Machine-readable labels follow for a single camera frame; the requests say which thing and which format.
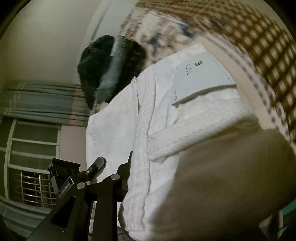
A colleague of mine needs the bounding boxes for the floral patterned bedsheet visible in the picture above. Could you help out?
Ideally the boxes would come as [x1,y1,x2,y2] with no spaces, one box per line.
[120,1,295,143]

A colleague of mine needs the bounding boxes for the green striped curtain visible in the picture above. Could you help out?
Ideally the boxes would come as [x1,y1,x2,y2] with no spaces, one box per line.
[1,81,90,127]

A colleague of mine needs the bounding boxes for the white pants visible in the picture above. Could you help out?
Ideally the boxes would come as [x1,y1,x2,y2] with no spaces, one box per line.
[86,43,295,240]

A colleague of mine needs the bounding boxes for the window with metal grille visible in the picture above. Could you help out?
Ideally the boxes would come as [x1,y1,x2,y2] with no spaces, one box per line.
[1,117,61,208]

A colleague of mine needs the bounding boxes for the white paper size tag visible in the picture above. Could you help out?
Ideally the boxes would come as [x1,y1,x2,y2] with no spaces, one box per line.
[171,51,236,106]

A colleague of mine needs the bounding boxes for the dark folded clothes pile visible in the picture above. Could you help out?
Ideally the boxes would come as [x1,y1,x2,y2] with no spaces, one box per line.
[77,35,146,109]

